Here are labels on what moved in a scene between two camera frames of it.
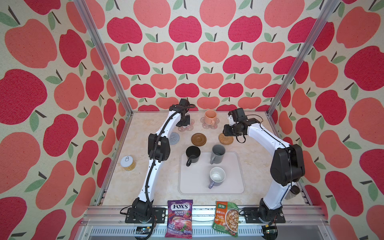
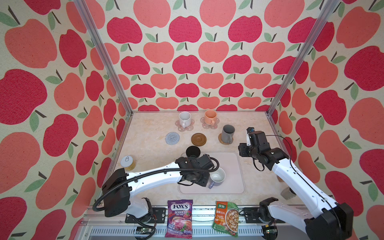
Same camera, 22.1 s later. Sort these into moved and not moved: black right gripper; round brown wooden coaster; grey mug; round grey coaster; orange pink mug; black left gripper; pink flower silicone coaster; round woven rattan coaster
Moved: grey mug; black left gripper; black right gripper
Not moved: pink flower silicone coaster; round woven rattan coaster; round brown wooden coaster; orange pink mug; round grey coaster
